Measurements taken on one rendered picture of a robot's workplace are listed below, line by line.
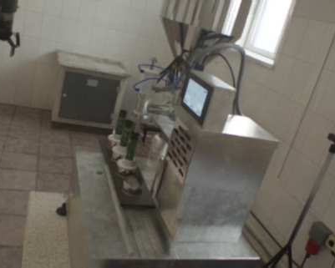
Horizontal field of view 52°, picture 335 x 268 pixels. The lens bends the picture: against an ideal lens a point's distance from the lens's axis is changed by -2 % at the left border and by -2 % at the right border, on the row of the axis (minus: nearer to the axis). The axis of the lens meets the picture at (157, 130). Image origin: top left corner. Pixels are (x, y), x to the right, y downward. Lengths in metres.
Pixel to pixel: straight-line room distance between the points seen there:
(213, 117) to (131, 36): 3.90
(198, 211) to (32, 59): 3.91
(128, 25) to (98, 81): 1.00
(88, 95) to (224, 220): 3.21
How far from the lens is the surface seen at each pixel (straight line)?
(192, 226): 0.98
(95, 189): 1.13
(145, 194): 1.15
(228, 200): 0.98
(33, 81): 4.71
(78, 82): 4.00
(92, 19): 4.58
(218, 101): 0.82
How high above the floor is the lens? 1.60
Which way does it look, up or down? 19 degrees down
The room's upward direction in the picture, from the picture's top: 15 degrees clockwise
